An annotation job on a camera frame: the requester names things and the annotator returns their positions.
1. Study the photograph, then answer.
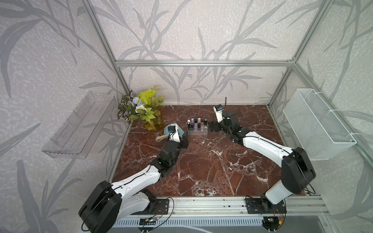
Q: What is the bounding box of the artificial plant in amber vase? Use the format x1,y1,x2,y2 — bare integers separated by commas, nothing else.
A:
117,85,165,132

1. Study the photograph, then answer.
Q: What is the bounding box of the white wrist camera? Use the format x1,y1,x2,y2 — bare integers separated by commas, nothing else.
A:
167,124,180,143
213,104,223,123

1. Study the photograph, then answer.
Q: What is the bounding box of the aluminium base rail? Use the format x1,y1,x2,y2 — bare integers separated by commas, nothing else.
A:
84,196,330,218

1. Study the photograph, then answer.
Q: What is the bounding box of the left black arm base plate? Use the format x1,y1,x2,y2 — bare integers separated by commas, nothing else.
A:
142,198,171,215

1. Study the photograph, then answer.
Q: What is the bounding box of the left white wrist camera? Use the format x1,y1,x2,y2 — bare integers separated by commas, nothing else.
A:
167,124,180,143

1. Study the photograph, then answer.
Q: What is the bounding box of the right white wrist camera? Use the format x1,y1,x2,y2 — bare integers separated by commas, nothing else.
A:
213,104,223,123

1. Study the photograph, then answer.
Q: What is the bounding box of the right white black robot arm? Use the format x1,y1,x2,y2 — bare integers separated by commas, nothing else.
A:
210,105,316,208

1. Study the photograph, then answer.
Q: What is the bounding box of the clear acrylic lipstick organizer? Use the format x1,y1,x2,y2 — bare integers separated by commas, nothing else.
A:
186,117,208,136

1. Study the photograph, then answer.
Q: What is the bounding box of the white wire mesh basket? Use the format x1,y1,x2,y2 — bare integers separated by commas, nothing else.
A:
283,88,356,161

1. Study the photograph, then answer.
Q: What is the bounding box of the small electronics board with wires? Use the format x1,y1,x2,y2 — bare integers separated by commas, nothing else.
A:
139,218,157,227

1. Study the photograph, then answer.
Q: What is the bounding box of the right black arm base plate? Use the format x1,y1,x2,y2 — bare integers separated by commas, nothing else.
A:
245,196,287,215

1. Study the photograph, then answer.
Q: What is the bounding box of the clear acrylic wall shelf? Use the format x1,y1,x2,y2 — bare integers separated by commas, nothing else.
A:
42,91,117,159

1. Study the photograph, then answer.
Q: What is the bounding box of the aluminium frame crossbar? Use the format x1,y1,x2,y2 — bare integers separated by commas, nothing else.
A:
115,60,293,67

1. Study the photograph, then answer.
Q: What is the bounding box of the teal plastic dustpan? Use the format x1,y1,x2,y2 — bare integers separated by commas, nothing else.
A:
164,123,185,142

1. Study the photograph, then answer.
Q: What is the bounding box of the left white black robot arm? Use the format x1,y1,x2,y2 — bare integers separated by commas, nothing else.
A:
78,132,189,233

